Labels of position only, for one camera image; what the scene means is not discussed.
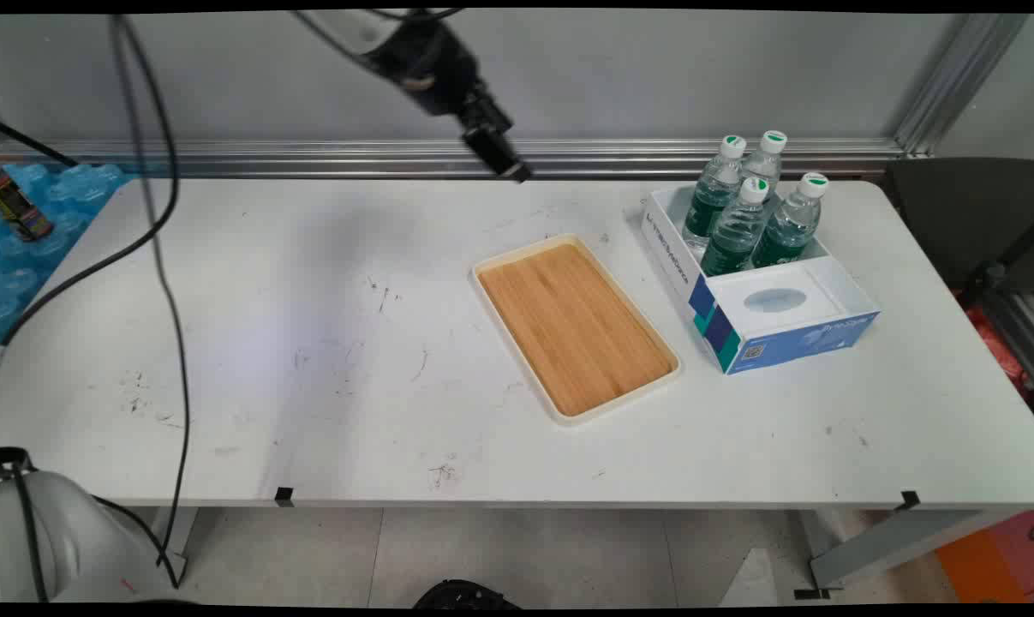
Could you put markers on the black round object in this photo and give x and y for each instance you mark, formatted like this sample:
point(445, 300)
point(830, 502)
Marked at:
point(465, 596)

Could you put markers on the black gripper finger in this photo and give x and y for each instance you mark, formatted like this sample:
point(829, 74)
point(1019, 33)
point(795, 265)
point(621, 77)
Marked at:
point(484, 147)
point(499, 120)

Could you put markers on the white and blue cardboard box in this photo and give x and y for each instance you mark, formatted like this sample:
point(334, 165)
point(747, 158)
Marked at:
point(778, 330)

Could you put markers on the horizontal aluminium rail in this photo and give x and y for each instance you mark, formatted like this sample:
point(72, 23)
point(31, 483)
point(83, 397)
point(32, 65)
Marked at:
point(311, 158)

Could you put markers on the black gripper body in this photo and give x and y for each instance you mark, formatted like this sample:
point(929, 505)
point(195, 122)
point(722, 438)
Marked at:
point(435, 73)

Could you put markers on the grey table leg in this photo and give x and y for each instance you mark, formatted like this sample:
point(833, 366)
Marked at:
point(893, 540)

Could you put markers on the red bag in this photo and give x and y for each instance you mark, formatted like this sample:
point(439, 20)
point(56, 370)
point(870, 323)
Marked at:
point(1001, 347)

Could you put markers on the orange box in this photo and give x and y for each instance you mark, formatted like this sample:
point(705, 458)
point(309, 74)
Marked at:
point(992, 561)

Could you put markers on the black tape marker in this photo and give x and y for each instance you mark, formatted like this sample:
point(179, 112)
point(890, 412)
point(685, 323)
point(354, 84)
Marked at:
point(909, 499)
point(283, 495)

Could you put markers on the wooden tray with cream rim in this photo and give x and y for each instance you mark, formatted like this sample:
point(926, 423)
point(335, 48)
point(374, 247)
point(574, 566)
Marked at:
point(575, 327)

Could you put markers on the green label water bottle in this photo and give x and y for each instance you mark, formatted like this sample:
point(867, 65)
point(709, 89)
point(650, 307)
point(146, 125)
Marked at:
point(789, 227)
point(765, 167)
point(707, 206)
point(733, 236)

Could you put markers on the colourful printed can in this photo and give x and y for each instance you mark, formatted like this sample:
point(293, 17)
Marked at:
point(21, 210)

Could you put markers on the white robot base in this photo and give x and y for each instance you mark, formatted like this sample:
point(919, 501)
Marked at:
point(62, 540)

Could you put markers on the slanted aluminium post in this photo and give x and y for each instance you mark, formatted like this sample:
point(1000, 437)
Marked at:
point(953, 86)

